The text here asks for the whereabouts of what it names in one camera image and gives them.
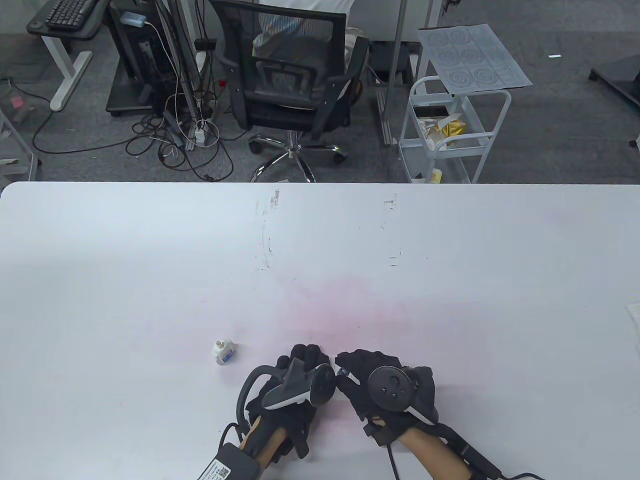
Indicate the person's right hand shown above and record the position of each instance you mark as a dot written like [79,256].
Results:
[355,397]

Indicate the person's left hand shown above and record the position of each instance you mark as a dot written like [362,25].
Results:
[300,425]

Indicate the clear correction fluid brush cap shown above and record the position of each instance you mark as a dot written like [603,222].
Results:
[343,371]

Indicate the white correction fluid bottle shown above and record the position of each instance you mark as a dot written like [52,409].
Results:
[225,352]

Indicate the person's right forearm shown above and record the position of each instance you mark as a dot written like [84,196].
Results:
[435,457]

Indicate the person's left forearm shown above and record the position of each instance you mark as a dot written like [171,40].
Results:
[265,440]

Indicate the black left hand controller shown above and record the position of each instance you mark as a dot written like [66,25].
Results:
[300,387]

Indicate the black hand controller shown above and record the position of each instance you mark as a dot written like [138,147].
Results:
[300,387]
[391,387]

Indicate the black right hand controller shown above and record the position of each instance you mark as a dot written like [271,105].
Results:
[391,387]

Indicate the white rolling cart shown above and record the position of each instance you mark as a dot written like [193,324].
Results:
[450,150]

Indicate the white crumpled wrapper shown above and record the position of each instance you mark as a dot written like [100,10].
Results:
[432,130]

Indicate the yellow packet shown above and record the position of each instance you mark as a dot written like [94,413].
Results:
[452,129]

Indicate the white paper sheet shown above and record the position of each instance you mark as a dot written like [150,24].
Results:
[635,322]

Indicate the black mesh office chair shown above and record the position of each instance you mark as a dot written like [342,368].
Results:
[285,100]

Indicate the white power strip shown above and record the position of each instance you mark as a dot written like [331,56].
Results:
[199,132]

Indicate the aluminium pole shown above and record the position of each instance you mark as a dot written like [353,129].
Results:
[397,70]

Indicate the black floor box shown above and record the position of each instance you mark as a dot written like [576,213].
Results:
[385,57]

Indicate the circle pattern printed sheet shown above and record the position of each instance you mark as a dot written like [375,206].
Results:
[475,57]

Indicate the black computer tower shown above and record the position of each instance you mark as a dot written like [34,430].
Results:
[137,45]

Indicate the black equipment platform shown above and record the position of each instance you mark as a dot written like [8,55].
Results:
[617,77]

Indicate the black desk white legs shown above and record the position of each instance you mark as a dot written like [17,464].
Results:
[65,55]

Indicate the white power adapter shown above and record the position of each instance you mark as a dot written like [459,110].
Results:
[132,19]

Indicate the black keyboard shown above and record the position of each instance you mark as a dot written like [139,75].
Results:
[70,12]

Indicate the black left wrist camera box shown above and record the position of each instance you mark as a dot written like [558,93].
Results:
[227,462]

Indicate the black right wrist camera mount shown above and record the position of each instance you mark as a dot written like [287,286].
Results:
[470,452]

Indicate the aluminium stand frame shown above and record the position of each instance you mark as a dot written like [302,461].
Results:
[182,75]

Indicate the metal rack frame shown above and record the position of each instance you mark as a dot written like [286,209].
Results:
[20,150]

